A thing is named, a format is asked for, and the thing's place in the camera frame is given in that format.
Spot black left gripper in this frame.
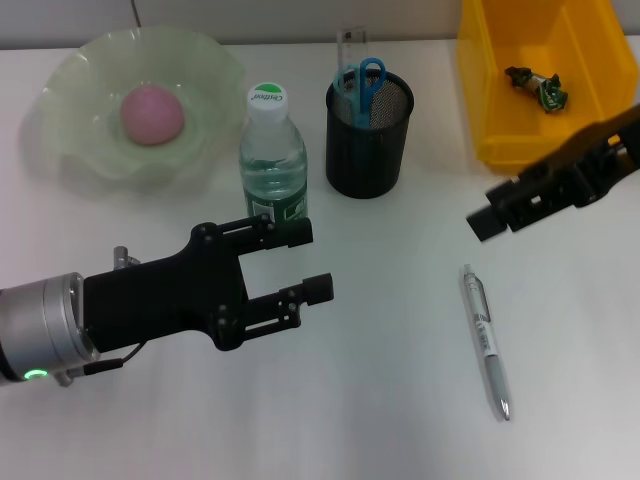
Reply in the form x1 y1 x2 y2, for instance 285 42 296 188
81 213 315 353

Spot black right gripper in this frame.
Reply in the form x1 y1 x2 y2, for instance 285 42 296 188
465 103 640 245

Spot clear green label water bottle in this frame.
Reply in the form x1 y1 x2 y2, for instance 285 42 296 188
238 81 310 225

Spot silver ballpoint pen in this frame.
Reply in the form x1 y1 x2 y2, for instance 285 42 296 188
460 264 514 422

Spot green plastic wrapper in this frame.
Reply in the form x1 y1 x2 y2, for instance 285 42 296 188
503 64 571 115

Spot blue capped scissors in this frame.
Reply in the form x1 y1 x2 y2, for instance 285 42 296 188
333 57 387 130

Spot pink peach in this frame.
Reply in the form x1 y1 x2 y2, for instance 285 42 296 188
119 84 186 146

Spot transparent plastic ruler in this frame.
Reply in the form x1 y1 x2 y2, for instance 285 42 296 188
337 28 370 76

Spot black mesh pen holder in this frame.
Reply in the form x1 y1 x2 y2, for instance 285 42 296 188
325 69 416 200

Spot pale green glass fruit plate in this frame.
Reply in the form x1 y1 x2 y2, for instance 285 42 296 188
18 27 247 194

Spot yellow plastic bin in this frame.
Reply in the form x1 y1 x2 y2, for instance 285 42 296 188
457 0 640 175

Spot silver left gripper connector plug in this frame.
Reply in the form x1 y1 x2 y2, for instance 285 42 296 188
112 245 142 271

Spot thin black left gripper cable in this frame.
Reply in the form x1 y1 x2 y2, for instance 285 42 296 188
54 342 145 387

